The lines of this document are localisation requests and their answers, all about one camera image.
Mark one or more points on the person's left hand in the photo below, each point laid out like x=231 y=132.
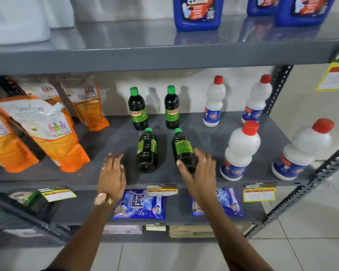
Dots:
x=111 y=180

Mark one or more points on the person's right hand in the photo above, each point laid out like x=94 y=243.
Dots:
x=203 y=183

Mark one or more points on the person's right thumb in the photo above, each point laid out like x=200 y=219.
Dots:
x=184 y=169

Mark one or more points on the person's left fingers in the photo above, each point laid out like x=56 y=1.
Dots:
x=115 y=161

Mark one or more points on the dark bottle with green cap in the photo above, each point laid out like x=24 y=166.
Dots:
x=147 y=150
x=182 y=148
x=137 y=110
x=171 y=108

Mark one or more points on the person's right forearm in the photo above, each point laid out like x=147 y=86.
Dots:
x=231 y=239

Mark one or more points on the person's left forearm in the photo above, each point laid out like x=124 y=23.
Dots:
x=83 y=239

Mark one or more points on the yellow shelf price tag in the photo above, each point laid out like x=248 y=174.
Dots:
x=59 y=194
x=259 y=192
x=162 y=190

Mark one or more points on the beige wristwatch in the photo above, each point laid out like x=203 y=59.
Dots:
x=102 y=199

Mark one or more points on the blue detergent packet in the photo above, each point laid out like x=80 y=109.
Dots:
x=138 y=204
x=228 y=201

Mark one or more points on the white bottle with red cap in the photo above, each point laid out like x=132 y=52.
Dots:
x=302 y=152
x=257 y=98
x=241 y=150
x=214 y=101

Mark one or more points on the brown cardboard box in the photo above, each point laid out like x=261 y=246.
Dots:
x=192 y=231

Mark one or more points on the small yellow price tag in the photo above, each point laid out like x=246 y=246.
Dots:
x=155 y=227

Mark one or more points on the orange and white refill pouch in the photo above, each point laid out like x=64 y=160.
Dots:
x=5 y=149
x=50 y=129
x=41 y=88
x=84 y=101

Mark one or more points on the white shelf label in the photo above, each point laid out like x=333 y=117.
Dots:
x=122 y=229

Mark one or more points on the green packet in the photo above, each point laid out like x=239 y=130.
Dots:
x=24 y=196

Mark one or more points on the grey metal shelf rack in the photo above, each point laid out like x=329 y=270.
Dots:
x=147 y=56

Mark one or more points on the blue cleaner jug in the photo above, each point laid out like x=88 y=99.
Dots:
x=197 y=11
x=262 y=4
x=305 y=9

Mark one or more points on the white wrapped pack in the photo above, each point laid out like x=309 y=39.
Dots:
x=60 y=11
x=15 y=19

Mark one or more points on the large yellow price tag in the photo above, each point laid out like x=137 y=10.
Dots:
x=334 y=73

